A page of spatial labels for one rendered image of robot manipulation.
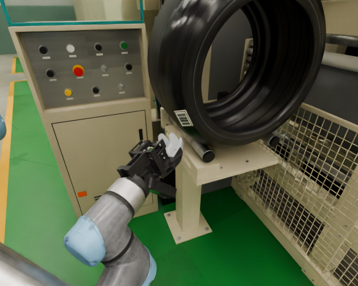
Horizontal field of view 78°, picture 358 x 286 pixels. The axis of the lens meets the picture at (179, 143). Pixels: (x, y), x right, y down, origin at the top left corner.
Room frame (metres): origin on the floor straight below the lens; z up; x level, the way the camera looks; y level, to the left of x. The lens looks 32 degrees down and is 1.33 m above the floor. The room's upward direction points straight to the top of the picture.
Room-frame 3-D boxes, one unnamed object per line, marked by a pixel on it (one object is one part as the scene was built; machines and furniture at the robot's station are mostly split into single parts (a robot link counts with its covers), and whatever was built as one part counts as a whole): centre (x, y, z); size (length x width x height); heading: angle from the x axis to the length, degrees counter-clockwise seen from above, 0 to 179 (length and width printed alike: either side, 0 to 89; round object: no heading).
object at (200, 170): (0.78, -0.04, 0.84); 0.36 x 0.09 x 0.06; 21
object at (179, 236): (1.06, -0.06, 0.01); 0.27 x 0.27 x 0.02; 21
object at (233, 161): (0.83, -0.17, 0.80); 0.37 x 0.36 x 0.02; 111
